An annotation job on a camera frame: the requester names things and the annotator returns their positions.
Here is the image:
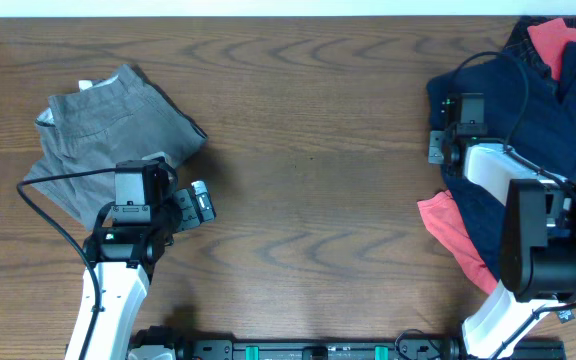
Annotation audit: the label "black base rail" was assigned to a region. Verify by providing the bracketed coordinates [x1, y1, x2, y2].
[127, 325, 567, 360]

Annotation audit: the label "red garment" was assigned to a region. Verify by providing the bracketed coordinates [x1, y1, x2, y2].
[416, 17, 576, 296]

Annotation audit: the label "grey folded shorts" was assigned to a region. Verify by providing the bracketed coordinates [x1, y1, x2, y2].
[22, 63, 209, 232]

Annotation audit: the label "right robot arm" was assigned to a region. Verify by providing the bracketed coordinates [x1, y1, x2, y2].
[428, 130, 576, 359]

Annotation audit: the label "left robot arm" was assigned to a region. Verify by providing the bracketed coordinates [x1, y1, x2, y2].
[65, 181, 216, 359]

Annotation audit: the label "dark plaid garment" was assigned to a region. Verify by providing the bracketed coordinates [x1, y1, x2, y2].
[503, 16, 576, 81]

